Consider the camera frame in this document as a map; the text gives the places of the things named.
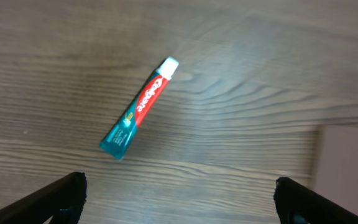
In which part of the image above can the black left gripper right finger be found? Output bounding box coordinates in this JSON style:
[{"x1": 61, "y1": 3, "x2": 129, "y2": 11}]
[{"x1": 273, "y1": 177, "x2": 358, "y2": 224}]

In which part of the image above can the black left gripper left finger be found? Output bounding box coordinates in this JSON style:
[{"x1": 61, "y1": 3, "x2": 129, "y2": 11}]
[{"x1": 0, "y1": 172, "x2": 87, "y2": 224}]

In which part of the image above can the red green toothpaste tube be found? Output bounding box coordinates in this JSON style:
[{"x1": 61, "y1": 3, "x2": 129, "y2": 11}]
[{"x1": 99, "y1": 57, "x2": 179, "y2": 159}]

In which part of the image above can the white cardboard box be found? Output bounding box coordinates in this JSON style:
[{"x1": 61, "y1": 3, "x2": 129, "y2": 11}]
[{"x1": 311, "y1": 126, "x2": 358, "y2": 215}]

